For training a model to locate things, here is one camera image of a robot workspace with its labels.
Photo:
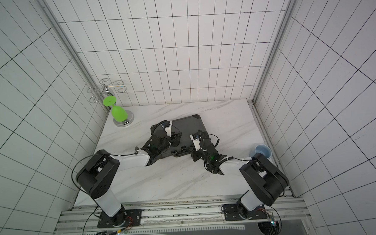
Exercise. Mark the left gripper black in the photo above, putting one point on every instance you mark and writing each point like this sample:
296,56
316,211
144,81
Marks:
177,141

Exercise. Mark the black poker set case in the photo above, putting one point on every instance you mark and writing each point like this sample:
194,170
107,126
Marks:
187,126

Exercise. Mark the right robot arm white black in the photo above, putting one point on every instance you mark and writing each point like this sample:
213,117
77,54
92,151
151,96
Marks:
267,183

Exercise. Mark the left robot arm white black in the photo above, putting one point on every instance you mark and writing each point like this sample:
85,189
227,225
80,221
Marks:
96,177

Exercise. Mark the green plastic wine glass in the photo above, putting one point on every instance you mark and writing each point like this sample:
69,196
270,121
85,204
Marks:
118,113

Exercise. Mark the light blue ceramic mug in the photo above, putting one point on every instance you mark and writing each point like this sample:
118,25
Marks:
261,149

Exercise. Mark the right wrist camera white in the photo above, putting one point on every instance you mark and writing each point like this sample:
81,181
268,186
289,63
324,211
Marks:
196,141

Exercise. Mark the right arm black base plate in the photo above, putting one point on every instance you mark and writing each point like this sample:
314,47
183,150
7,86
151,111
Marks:
237,212

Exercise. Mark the chrome wire glass rack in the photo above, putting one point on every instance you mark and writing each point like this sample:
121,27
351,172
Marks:
110,88

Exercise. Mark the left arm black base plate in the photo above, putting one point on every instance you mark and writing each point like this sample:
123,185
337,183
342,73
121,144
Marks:
121,219

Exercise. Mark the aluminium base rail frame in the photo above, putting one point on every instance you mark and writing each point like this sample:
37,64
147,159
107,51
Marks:
205,211

